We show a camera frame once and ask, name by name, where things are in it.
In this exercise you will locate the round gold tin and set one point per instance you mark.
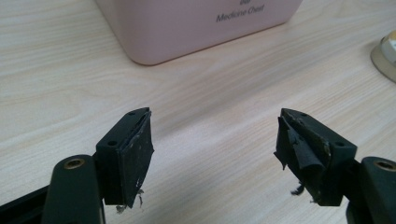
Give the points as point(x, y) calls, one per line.
point(386, 59)

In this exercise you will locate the pink plastic medicine box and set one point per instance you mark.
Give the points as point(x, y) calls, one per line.
point(186, 31)

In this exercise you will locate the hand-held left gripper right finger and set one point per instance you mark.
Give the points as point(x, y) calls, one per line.
point(323, 161)

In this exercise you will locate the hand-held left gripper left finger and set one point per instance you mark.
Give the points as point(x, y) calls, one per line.
point(124, 155)

